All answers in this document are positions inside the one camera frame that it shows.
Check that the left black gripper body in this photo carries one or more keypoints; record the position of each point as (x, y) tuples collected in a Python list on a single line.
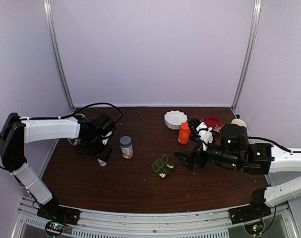
[(99, 152)]

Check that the small white pill bottle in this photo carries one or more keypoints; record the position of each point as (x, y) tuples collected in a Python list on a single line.
[(102, 163)]

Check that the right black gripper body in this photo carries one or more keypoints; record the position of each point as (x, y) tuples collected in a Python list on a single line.
[(198, 154)]

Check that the green weekly pill organizer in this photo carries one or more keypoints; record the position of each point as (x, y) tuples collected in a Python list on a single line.
[(159, 166)]

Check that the red floral plate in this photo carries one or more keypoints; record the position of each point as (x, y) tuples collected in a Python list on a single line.
[(214, 123)]

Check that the left aluminium frame post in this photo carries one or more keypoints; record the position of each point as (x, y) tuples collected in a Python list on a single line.
[(56, 52)]

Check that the grey lid pill bottle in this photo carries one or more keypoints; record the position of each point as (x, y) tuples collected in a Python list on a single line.
[(126, 147)]

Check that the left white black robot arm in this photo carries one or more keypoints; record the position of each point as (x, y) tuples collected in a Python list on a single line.
[(91, 135)]

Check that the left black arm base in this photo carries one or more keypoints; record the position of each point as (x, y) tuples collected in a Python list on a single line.
[(59, 217)]

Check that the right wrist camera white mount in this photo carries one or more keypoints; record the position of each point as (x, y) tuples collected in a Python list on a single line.
[(201, 132)]

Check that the aluminium frame post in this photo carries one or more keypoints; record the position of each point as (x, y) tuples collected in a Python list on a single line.
[(255, 20), (56, 52)]

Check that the cream ceramic mug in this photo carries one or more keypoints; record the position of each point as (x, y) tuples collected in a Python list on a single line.
[(239, 122)]

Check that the right aluminium frame post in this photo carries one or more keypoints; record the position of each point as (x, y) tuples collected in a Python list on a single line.
[(255, 20)]

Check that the orange pill bottle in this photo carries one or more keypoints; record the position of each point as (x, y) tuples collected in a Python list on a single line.
[(184, 133)]

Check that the white fluted ceramic bowl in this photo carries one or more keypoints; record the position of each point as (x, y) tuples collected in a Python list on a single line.
[(173, 119)]

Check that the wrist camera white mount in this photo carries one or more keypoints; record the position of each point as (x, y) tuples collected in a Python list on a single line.
[(106, 138), (201, 132)]

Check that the front aluminium rail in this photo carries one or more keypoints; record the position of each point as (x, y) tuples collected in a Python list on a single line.
[(200, 224)]

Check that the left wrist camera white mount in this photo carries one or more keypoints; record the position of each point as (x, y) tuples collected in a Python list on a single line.
[(106, 138)]

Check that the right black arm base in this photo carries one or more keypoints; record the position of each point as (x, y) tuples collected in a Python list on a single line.
[(253, 214)]

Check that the paper cup with orange contents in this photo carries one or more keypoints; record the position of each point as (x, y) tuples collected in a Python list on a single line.
[(73, 141)]

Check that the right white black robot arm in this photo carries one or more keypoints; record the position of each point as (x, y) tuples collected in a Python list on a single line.
[(235, 153)]

